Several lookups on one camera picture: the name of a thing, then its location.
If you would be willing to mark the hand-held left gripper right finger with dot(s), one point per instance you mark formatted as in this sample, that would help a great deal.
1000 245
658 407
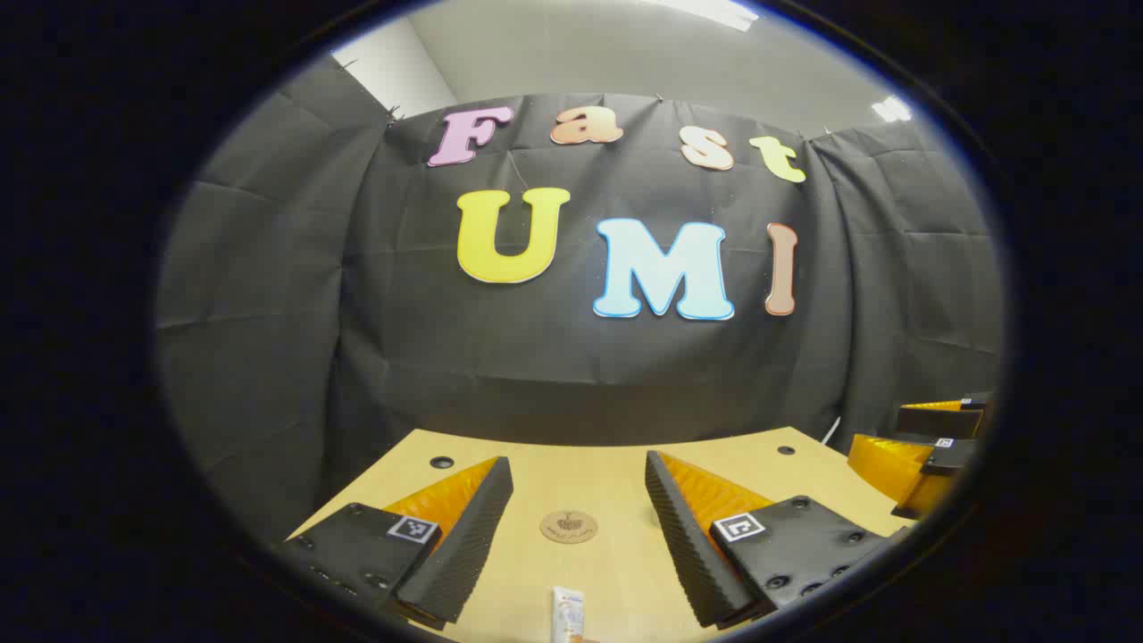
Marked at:
688 545

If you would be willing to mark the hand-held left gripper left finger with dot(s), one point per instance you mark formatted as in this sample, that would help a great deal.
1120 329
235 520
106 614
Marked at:
464 545

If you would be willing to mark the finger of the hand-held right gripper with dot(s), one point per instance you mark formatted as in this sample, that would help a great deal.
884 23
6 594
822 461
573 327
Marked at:
938 421
951 455

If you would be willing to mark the round wooden coaster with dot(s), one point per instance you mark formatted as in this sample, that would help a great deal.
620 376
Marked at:
569 526

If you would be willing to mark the white toothpaste tube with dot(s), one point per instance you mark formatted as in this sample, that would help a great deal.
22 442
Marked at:
567 612

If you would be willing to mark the light wooden desktop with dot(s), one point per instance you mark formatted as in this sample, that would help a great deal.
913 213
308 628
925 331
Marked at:
580 482

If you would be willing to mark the black backdrop cloth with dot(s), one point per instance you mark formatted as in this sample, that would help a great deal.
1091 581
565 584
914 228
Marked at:
536 357

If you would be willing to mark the ceiling light panel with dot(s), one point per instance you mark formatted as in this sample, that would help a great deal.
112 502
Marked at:
892 109
710 11

